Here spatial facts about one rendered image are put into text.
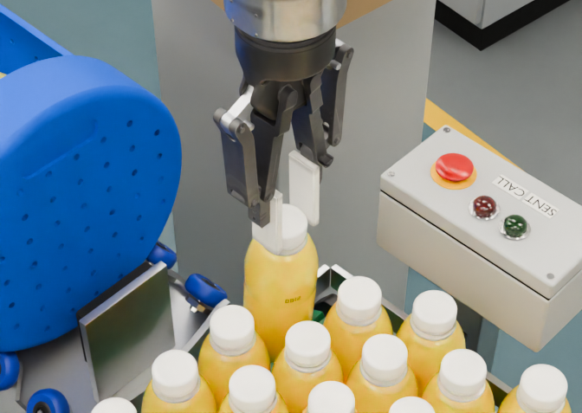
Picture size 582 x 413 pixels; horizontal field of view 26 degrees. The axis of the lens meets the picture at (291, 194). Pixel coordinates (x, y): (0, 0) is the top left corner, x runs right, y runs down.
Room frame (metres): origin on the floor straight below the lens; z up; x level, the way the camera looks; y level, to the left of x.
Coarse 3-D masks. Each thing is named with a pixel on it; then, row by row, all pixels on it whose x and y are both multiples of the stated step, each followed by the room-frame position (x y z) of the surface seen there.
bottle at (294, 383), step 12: (276, 360) 0.67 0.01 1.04; (288, 360) 0.66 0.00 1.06; (336, 360) 0.67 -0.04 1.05; (276, 372) 0.66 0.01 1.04; (288, 372) 0.65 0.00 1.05; (300, 372) 0.65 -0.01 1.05; (312, 372) 0.65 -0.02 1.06; (324, 372) 0.65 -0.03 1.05; (336, 372) 0.66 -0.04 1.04; (276, 384) 0.65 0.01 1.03; (288, 384) 0.64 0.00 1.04; (300, 384) 0.64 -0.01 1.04; (312, 384) 0.64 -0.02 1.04; (288, 396) 0.64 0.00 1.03; (300, 396) 0.64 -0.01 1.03; (288, 408) 0.64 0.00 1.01; (300, 408) 0.63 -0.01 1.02
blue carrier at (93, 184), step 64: (0, 64) 1.07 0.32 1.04; (64, 64) 0.86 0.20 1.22; (0, 128) 0.77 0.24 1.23; (64, 128) 0.79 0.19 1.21; (128, 128) 0.84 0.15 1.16; (0, 192) 0.74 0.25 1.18; (64, 192) 0.78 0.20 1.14; (128, 192) 0.83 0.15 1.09; (0, 256) 0.73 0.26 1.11; (64, 256) 0.77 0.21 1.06; (128, 256) 0.83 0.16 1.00; (0, 320) 0.72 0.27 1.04; (64, 320) 0.76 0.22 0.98
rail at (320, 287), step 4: (320, 268) 0.83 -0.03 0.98; (324, 268) 0.83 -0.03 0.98; (328, 268) 0.83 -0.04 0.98; (320, 272) 0.82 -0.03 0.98; (324, 272) 0.83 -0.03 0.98; (328, 272) 0.83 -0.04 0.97; (320, 276) 0.82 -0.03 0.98; (324, 276) 0.82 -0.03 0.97; (328, 276) 0.83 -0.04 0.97; (320, 280) 0.82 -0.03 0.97; (324, 280) 0.82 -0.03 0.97; (328, 280) 0.83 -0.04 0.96; (316, 284) 0.82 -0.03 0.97; (320, 284) 0.82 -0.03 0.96; (324, 284) 0.82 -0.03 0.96; (328, 284) 0.83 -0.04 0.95; (316, 288) 0.82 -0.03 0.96; (320, 288) 0.82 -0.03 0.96; (324, 288) 0.82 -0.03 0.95; (316, 292) 0.82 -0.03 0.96; (320, 292) 0.82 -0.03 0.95; (316, 296) 0.82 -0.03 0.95
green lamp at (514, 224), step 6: (510, 216) 0.78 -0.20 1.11; (516, 216) 0.78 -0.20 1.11; (522, 216) 0.78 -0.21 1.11; (504, 222) 0.77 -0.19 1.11; (510, 222) 0.77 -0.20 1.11; (516, 222) 0.77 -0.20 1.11; (522, 222) 0.77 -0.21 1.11; (504, 228) 0.77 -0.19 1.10; (510, 228) 0.77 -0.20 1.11; (516, 228) 0.77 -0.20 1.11; (522, 228) 0.77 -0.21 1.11; (510, 234) 0.76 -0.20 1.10; (516, 234) 0.76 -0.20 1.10; (522, 234) 0.76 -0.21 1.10
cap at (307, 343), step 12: (300, 324) 0.68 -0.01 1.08; (312, 324) 0.68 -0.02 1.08; (288, 336) 0.67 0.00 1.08; (300, 336) 0.67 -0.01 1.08; (312, 336) 0.67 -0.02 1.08; (324, 336) 0.67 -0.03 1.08; (288, 348) 0.66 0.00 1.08; (300, 348) 0.65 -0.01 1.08; (312, 348) 0.65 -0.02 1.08; (324, 348) 0.65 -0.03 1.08; (300, 360) 0.65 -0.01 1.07; (312, 360) 0.65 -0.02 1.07; (324, 360) 0.65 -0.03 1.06
